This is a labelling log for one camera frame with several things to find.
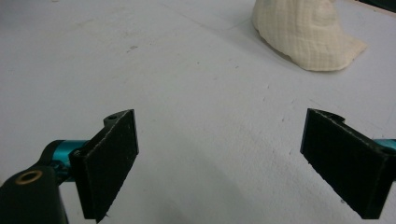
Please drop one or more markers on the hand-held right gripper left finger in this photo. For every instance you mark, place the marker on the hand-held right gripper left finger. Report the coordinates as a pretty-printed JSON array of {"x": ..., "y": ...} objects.
[{"x": 109, "y": 161}]

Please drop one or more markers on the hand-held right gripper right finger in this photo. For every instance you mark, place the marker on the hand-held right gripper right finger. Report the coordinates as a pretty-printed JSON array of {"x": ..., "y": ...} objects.
[{"x": 345, "y": 161}]

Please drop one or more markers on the cream checked cloth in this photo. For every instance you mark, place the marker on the cream checked cloth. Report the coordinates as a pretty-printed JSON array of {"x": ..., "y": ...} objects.
[{"x": 295, "y": 31}]

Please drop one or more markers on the white foam mat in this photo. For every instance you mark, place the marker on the white foam mat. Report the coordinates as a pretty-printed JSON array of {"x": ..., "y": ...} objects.
[{"x": 186, "y": 77}]

